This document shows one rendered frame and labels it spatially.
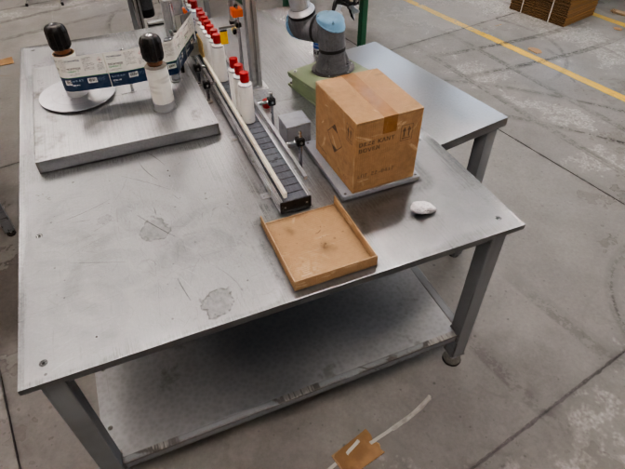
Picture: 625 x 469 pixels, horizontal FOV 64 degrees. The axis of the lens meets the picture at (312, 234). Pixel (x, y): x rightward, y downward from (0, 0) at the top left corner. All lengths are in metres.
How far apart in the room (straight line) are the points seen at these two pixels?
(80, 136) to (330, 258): 1.11
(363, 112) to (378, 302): 0.91
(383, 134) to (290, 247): 0.46
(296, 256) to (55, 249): 0.74
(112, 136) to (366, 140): 0.99
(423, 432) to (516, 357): 0.57
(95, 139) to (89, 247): 0.54
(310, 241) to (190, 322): 0.44
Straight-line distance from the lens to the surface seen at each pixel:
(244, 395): 1.95
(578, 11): 5.88
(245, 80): 1.93
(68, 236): 1.75
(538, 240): 2.99
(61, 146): 2.10
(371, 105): 1.64
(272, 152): 1.85
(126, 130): 2.09
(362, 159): 1.63
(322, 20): 2.23
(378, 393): 2.21
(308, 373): 1.98
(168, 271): 1.53
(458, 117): 2.21
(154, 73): 2.09
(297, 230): 1.59
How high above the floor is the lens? 1.92
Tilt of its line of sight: 44 degrees down
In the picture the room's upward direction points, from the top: 1 degrees counter-clockwise
